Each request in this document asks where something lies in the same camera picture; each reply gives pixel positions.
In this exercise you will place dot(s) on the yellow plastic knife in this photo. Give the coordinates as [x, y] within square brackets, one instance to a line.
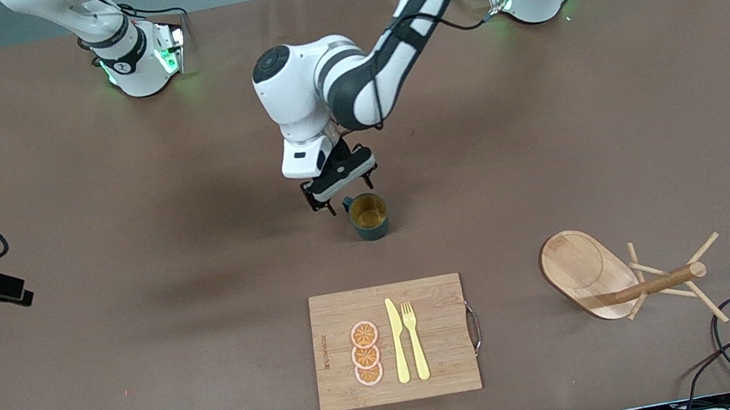
[399, 349]

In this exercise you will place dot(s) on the wooden mug rack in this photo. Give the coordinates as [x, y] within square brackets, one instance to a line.
[578, 265]

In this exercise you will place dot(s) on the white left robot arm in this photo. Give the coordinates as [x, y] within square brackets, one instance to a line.
[343, 81]

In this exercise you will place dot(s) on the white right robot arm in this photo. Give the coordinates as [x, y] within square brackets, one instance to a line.
[133, 58]

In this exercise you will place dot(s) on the toy orange slice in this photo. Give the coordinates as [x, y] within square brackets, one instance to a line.
[364, 334]

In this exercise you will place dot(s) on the dark teal mug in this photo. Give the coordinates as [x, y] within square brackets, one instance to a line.
[370, 231]

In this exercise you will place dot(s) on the bamboo cutting board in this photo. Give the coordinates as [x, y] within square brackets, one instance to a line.
[439, 327]

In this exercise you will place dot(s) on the yellow plastic fork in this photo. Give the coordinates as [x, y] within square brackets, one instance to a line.
[419, 353]

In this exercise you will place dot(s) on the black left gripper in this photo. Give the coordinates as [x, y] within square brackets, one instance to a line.
[340, 152]

